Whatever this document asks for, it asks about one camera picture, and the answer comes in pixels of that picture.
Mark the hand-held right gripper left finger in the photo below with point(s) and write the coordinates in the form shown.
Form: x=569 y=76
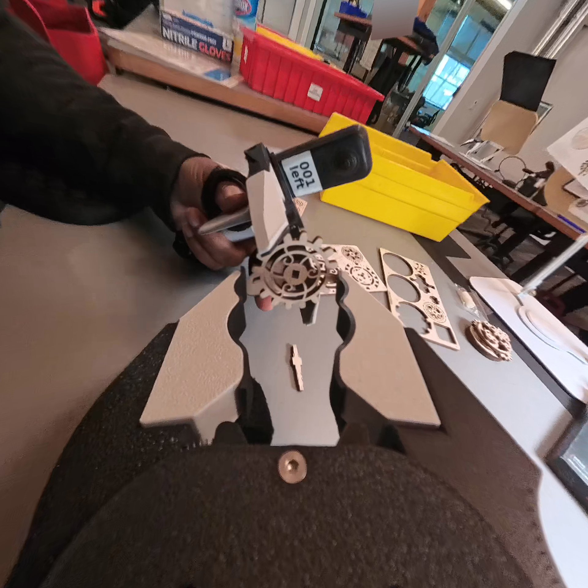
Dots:
x=197 y=367

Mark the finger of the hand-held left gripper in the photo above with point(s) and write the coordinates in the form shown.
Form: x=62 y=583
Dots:
x=268 y=211

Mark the wooden sheet with round holes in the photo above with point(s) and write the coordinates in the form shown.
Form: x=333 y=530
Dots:
x=425 y=296

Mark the wooden sheet with large gears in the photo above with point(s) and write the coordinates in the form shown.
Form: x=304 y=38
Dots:
x=363 y=275

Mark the red plastic bin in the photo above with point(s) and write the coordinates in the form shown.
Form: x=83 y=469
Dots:
x=298 y=78

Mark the tan background chair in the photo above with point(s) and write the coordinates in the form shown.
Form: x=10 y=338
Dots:
x=510 y=124

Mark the person's left hand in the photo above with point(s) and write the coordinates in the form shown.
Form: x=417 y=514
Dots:
x=193 y=193

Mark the yellow plastic bin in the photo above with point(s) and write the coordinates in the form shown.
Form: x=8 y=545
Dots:
x=390 y=206

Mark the yellow background bin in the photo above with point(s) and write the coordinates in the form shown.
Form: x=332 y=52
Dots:
x=285 y=39

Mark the white box with blue label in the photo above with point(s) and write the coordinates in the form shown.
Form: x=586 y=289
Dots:
x=197 y=32

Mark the clear plastic bag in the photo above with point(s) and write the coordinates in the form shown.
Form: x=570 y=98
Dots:
x=468 y=298

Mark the person's left forearm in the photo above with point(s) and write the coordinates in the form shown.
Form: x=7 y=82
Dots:
x=92 y=160

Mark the black puzzle box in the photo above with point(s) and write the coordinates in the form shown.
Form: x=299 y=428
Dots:
x=569 y=459

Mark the small wooden axle pin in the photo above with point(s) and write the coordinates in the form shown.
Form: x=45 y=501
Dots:
x=297 y=367

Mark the wooden background bench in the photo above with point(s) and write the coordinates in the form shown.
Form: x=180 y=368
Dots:
x=206 y=87

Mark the assembled wooden gear model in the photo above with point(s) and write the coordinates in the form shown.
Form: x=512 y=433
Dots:
x=489 y=340

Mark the wooden background table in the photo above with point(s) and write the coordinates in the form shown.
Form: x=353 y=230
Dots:
x=459 y=154

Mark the grey desk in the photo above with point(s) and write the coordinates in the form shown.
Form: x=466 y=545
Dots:
x=92 y=321

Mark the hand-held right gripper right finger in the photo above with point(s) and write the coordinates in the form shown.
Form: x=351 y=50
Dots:
x=386 y=372

